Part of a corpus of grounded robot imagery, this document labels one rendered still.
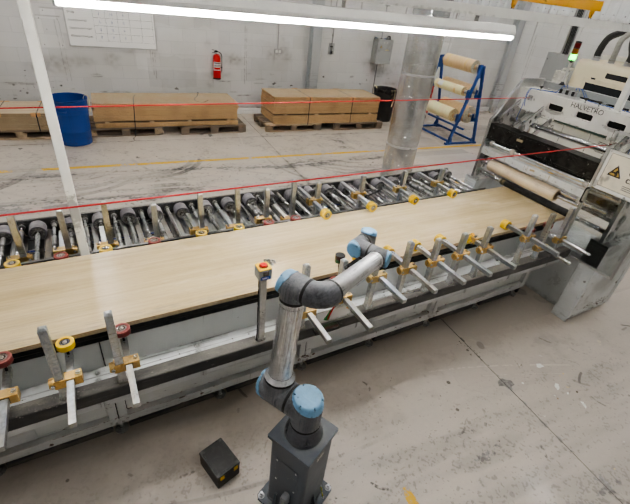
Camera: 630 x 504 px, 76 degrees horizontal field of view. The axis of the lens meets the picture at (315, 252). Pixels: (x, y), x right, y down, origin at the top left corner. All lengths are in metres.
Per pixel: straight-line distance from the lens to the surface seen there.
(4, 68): 9.15
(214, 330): 2.56
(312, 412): 1.96
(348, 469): 2.83
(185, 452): 2.87
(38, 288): 2.72
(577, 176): 4.36
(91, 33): 8.91
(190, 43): 9.06
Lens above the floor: 2.44
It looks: 33 degrees down
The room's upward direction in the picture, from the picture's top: 7 degrees clockwise
